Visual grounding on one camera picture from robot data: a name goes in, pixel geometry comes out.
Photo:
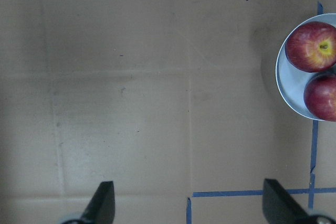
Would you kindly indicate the red apple with yellow top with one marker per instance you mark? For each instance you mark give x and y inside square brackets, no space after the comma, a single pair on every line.
[311,47]

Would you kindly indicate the light blue round plate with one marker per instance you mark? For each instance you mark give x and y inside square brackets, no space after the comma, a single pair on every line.
[291,81]

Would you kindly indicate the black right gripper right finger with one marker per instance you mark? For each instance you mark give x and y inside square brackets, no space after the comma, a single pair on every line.
[279,207]

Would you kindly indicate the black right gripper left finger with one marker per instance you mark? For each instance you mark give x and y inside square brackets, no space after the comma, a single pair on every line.
[101,208]

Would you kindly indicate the red apple on plate front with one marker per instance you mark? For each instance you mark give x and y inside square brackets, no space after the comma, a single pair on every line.
[319,96]

